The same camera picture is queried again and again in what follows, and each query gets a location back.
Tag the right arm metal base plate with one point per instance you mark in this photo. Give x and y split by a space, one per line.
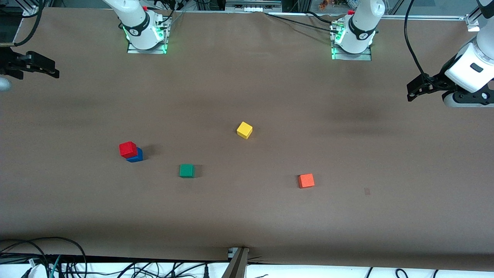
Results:
146 51

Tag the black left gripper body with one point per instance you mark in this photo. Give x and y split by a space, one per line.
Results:
437 80

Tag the aluminium profile post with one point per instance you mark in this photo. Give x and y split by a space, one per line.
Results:
236 266

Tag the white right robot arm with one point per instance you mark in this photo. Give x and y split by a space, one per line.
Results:
135 23

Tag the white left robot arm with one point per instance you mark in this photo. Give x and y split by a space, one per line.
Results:
469 67

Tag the aluminium frame corner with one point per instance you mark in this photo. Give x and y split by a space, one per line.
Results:
29 9
472 23

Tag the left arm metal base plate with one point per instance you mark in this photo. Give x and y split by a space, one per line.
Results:
351 56

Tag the green wooden cube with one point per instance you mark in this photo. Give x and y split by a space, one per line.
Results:
186 171

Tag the yellow wooden cube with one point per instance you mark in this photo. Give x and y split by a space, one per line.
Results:
244 130

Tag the red wooden cube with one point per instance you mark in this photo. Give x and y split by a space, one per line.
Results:
128 149

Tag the grey power strip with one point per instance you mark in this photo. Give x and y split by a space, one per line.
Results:
252 7

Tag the blue wooden cube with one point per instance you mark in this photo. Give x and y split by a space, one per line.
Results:
138 156

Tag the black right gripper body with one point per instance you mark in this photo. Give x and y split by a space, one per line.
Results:
8 62

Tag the orange wooden cube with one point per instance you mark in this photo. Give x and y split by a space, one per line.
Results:
306 180

